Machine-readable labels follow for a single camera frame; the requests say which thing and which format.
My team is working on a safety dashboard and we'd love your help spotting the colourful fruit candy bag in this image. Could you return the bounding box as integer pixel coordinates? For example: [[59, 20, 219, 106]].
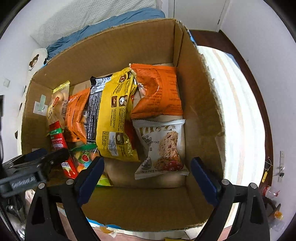
[[69, 143, 113, 188]]

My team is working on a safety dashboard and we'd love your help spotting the red stick snack packet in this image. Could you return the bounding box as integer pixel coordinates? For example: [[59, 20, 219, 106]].
[[49, 121, 78, 179]]

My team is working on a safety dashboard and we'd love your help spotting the white oat cookie packet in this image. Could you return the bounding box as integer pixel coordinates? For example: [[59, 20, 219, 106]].
[[132, 119, 189, 180]]

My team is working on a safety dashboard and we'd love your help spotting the yellow cracker packet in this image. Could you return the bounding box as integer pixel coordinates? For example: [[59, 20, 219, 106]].
[[47, 81, 70, 130]]

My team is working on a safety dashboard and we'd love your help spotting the orange snack packet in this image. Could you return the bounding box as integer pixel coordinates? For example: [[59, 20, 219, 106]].
[[130, 63, 183, 120], [64, 88, 90, 144]]

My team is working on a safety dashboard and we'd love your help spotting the large yellow black snack bag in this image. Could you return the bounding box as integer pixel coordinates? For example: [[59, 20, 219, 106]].
[[86, 67, 139, 162]]

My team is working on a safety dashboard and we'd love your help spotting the white power strip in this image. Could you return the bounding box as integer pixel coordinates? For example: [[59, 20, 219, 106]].
[[278, 151, 285, 182]]

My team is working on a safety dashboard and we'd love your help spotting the cardboard milk box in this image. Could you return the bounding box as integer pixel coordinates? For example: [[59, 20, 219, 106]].
[[19, 19, 223, 232]]

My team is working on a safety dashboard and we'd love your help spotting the bear print long pillow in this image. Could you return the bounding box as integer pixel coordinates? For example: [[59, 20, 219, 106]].
[[15, 48, 48, 155]]

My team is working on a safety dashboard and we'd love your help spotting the white quilted headboard cushion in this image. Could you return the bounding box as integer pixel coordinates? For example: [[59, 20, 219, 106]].
[[31, 1, 163, 48]]

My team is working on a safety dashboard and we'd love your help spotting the white door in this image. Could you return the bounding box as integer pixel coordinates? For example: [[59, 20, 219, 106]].
[[168, 0, 230, 32]]

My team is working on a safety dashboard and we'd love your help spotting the wall socket by bed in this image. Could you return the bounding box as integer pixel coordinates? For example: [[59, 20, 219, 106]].
[[3, 78, 10, 88]]

